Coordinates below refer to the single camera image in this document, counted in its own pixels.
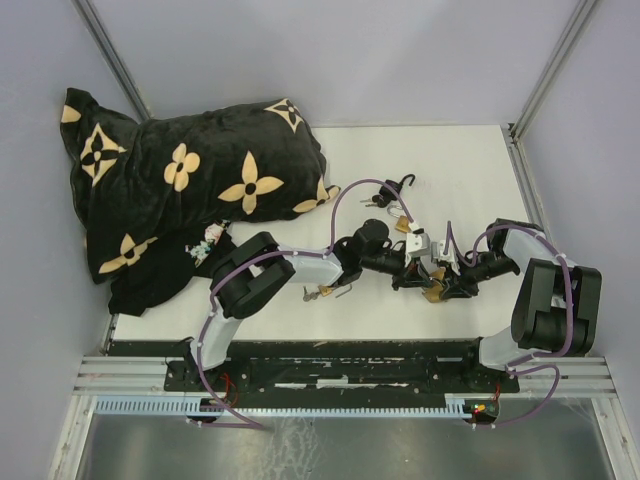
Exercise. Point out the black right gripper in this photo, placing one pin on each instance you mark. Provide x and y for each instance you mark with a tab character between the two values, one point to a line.
456	286

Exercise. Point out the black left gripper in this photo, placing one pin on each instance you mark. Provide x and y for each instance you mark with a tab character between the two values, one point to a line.
412	276

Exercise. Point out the large brass padlock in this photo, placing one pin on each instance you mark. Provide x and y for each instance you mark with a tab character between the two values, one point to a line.
433	293

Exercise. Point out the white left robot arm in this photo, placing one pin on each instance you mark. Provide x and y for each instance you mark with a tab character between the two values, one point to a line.
247	279

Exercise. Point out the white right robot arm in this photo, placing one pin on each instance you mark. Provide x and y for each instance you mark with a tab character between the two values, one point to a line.
556	309

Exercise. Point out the small brass padlock top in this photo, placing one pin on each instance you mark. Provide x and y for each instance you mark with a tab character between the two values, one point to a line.
403	223

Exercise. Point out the small brass padlock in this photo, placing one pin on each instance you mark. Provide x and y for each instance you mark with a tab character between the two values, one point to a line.
335	291
403	223

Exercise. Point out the black padlock keys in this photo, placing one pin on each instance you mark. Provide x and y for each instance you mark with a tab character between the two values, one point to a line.
375	201

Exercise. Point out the black padlock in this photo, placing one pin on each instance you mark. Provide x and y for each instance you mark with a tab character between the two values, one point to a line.
391	189

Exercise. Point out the small brass padlock left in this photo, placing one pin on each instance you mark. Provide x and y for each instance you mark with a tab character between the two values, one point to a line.
335	291

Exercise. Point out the small left padlock keys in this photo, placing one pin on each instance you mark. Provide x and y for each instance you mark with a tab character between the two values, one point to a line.
310	295

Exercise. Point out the black floral garment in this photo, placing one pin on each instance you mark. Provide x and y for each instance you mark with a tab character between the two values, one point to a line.
167	267

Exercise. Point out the black floral plush pillow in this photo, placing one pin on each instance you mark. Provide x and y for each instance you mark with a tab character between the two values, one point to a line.
133	183

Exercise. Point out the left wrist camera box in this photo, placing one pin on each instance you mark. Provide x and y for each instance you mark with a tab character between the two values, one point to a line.
417	245

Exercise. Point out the right aluminium frame post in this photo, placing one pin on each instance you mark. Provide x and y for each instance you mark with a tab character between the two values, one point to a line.
568	40

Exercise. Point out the aluminium frame post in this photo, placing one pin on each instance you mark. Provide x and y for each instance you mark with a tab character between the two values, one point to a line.
90	16
568	40

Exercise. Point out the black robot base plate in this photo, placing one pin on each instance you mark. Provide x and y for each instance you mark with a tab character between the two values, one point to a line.
340	373

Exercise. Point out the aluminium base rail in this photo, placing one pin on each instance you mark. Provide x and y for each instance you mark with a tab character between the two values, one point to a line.
150	376

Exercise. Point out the light blue cable duct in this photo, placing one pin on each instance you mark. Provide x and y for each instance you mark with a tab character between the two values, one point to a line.
452	408

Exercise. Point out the left aluminium frame post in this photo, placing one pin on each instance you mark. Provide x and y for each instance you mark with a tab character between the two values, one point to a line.
90	16

